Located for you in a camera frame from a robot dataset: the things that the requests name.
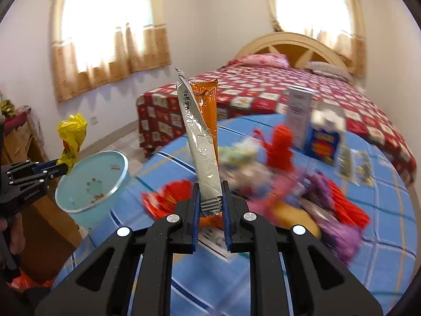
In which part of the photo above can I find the person's left hand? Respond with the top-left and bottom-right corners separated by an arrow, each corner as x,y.
0,212 -> 26,264

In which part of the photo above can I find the blister pack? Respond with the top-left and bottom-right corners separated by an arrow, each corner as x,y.
335,145 -> 354,182

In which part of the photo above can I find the light blue basin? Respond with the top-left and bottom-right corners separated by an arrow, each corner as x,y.
54,151 -> 135,231

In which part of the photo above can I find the blue milk carton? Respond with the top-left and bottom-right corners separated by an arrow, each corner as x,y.
304,102 -> 346,167

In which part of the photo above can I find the ribbed red wrapper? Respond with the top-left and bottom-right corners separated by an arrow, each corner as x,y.
324,179 -> 370,226

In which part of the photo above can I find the silver snack wrapper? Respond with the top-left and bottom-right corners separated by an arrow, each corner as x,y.
175,67 -> 222,216

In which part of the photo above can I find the pink pillow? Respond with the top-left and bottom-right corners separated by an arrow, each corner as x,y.
227,53 -> 290,70

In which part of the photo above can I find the plaid pillow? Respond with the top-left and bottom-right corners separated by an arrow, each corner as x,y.
306,61 -> 354,83

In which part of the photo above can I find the dark red cloth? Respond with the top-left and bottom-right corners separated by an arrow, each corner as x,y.
3,105 -> 32,133

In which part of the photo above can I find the yellow plastic bag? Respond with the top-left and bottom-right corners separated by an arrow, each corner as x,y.
56,113 -> 89,167

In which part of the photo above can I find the red patchwork bedspread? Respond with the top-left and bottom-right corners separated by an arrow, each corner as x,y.
136,62 -> 418,185

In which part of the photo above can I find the narrow beige curtain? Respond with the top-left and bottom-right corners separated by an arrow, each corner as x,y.
261,0 -> 367,78

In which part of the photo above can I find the blue checked tablecloth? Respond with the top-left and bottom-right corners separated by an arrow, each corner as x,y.
53,113 -> 418,316

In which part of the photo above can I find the wooden cabinet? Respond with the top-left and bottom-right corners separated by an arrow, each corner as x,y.
0,112 -> 83,284

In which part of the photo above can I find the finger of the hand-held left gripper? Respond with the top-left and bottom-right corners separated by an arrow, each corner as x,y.
8,164 -> 69,186
0,160 -> 60,176

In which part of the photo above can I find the cream wooden headboard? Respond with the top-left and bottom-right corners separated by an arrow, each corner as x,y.
235,32 -> 354,83

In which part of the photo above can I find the purple wrapper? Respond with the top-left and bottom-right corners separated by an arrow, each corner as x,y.
296,171 -> 362,265

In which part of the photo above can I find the wide beige curtain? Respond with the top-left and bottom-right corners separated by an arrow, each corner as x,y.
50,0 -> 172,102

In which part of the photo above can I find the flower bunch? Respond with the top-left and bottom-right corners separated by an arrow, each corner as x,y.
0,94 -> 17,119

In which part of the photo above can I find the white carton box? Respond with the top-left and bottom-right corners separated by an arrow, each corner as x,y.
284,86 -> 314,150

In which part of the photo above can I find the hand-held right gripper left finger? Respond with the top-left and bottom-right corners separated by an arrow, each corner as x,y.
34,182 -> 202,316

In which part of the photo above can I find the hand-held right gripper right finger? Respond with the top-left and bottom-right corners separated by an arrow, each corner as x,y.
221,180 -> 384,316

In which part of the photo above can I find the orange snack wrapper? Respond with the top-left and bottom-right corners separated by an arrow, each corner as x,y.
190,80 -> 225,230

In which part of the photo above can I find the red plastic bag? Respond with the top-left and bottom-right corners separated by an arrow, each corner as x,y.
253,123 -> 297,172

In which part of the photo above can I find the clear foil packet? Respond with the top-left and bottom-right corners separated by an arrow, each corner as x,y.
353,150 -> 376,189

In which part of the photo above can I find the orange plastic bag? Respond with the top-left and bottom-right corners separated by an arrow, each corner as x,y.
13,268 -> 55,290

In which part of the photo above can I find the shiny red wrapper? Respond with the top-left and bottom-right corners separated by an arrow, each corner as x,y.
141,179 -> 194,219

